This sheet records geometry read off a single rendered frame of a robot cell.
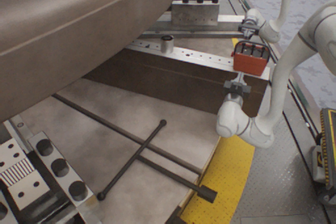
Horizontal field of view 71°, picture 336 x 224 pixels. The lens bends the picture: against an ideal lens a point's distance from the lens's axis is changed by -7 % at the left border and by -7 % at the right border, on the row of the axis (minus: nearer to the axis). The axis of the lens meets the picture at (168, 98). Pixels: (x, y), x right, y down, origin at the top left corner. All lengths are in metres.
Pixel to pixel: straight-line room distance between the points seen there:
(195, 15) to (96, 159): 1.59
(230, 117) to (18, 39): 0.89
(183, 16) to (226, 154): 1.31
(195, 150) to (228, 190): 0.40
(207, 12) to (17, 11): 1.76
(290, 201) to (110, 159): 1.19
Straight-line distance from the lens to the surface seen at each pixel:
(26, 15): 1.10
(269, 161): 1.99
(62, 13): 1.13
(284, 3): 1.74
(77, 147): 1.63
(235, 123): 1.11
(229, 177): 1.83
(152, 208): 1.35
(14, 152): 1.02
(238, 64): 1.47
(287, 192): 1.90
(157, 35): 2.56
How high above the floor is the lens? 1.54
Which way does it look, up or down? 42 degrees down
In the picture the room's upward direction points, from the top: straight up
